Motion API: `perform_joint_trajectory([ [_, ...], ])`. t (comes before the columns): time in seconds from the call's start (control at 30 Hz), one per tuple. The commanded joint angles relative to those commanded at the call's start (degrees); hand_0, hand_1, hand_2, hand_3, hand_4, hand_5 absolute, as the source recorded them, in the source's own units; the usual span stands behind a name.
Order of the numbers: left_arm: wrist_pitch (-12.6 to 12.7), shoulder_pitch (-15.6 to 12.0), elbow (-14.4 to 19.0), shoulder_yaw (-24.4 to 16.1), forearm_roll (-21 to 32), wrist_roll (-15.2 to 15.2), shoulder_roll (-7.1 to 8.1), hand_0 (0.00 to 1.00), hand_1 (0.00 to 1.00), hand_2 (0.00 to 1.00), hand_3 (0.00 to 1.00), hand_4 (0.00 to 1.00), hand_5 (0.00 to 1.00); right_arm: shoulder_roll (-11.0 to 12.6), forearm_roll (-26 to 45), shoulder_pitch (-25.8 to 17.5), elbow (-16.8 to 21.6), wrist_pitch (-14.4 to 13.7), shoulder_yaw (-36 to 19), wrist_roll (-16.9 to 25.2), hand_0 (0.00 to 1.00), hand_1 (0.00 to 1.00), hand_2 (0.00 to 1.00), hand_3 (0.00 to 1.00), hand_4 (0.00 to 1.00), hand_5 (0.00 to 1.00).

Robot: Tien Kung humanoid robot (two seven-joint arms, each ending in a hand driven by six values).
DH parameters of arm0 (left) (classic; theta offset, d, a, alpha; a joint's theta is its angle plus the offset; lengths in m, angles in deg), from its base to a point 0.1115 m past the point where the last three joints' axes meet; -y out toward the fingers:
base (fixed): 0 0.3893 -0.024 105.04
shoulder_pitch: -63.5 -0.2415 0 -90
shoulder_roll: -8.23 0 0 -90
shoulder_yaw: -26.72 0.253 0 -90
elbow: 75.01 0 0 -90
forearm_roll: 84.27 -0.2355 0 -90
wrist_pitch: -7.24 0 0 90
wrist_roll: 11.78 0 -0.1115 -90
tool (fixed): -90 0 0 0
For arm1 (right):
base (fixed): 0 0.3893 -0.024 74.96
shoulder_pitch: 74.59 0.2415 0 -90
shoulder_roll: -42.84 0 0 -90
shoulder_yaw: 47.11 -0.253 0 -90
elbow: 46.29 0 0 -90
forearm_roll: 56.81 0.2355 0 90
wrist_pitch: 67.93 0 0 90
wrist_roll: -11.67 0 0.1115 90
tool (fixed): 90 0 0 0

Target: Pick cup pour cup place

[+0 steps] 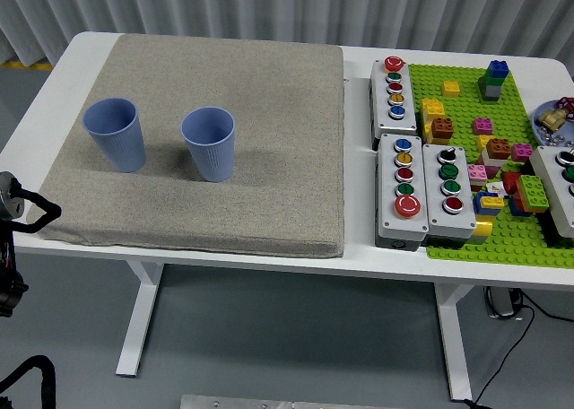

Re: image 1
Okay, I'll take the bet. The dark green toy block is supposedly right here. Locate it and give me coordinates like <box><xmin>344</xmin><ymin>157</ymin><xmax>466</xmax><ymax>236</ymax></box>
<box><xmin>477</xmin><ymin>71</ymin><xmax>506</xmax><ymax>90</ymax></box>

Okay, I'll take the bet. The brass valve fitting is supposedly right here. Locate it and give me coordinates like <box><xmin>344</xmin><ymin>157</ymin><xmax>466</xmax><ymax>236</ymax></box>
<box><xmin>537</xmin><ymin>108</ymin><xmax>567</xmax><ymax>130</ymax></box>

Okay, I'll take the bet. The light green toy block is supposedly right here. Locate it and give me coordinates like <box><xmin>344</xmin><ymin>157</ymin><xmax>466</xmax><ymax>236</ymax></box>
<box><xmin>515</xmin><ymin>174</ymin><xmax>551</xmax><ymax>213</ymax></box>

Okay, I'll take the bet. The yellow round toy block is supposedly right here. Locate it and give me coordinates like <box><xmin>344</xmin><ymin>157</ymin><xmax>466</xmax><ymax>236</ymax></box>
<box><xmin>473</xmin><ymin>215</ymin><xmax>494</xmax><ymax>239</ymax></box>

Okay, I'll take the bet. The black power cable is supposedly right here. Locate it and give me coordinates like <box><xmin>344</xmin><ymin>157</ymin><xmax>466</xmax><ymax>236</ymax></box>
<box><xmin>515</xmin><ymin>289</ymin><xmax>574</xmax><ymax>324</ymax></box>
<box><xmin>464</xmin><ymin>305</ymin><xmax>535</xmax><ymax>409</ymax></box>

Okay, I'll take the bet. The white pleated curtain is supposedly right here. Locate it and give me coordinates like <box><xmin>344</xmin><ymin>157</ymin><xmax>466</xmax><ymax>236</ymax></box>
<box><xmin>0</xmin><ymin>0</ymin><xmax>574</xmax><ymax>67</ymax></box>

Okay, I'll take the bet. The white toy block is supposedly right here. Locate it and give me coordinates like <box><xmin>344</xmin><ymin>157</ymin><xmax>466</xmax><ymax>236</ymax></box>
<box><xmin>477</xmin><ymin>151</ymin><xmax>506</xmax><ymax>168</ymax></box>

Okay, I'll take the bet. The white table leg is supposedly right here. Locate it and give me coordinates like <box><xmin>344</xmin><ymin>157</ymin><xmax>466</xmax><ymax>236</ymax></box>
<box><xmin>432</xmin><ymin>283</ymin><xmax>474</xmax><ymax>402</ymax></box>
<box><xmin>115</xmin><ymin>258</ymin><xmax>165</xmax><ymax>379</ymax></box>

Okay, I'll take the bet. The brown toy block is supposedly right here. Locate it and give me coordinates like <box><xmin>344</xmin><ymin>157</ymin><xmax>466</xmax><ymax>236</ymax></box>
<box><xmin>430</xmin><ymin>117</ymin><xmax>455</xmax><ymax>140</ymax></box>
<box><xmin>485</xmin><ymin>137</ymin><xmax>512</xmax><ymax>161</ymax></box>

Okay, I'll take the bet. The four-button box black selector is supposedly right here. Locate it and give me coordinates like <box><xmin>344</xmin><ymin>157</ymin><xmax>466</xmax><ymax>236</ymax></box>
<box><xmin>422</xmin><ymin>143</ymin><xmax>478</xmax><ymax>250</ymax></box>

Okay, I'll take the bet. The light blue plate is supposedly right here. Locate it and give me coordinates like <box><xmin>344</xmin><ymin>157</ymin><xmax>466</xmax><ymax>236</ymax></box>
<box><xmin>532</xmin><ymin>100</ymin><xmax>574</xmax><ymax>146</ymax></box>

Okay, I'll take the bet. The white button box black base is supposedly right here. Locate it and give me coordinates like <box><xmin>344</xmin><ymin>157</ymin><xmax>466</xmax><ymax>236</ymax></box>
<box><xmin>528</xmin><ymin>144</ymin><xmax>574</xmax><ymax>240</ymax></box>

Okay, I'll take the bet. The five-button box small red mushroom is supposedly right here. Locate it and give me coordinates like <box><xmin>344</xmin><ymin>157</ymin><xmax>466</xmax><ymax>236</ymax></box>
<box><xmin>368</xmin><ymin>57</ymin><xmax>419</xmax><ymax>151</ymax></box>

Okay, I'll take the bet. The grey-brown fabric mat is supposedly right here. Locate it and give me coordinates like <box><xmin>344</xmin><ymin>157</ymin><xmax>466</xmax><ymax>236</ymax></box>
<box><xmin>25</xmin><ymin>32</ymin><xmax>346</xmax><ymax>259</ymax></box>

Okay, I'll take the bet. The blue ribbed plastic cup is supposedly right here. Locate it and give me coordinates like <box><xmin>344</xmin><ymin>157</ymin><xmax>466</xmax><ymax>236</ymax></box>
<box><xmin>180</xmin><ymin>107</ymin><xmax>237</xmax><ymax>184</ymax></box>
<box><xmin>82</xmin><ymin>97</ymin><xmax>148</xmax><ymax>174</ymax></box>

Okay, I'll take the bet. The red toy block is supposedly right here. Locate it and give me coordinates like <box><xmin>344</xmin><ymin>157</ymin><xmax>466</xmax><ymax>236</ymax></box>
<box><xmin>500</xmin><ymin>170</ymin><xmax>524</xmax><ymax>197</ymax></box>

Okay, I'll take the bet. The green studded baseplate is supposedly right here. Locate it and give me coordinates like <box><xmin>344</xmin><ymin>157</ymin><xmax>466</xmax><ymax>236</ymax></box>
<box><xmin>406</xmin><ymin>62</ymin><xmax>574</xmax><ymax>271</ymax></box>

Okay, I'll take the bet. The grey power strip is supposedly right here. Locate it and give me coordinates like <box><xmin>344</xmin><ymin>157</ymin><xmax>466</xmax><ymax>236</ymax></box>
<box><xmin>483</xmin><ymin>285</ymin><xmax>524</xmax><ymax>320</ymax></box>

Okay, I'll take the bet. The five-button box large red mushroom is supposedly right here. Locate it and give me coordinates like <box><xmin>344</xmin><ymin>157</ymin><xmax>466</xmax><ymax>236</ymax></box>
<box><xmin>374</xmin><ymin>133</ymin><xmax>431</xmax><ymax>252</ymax></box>

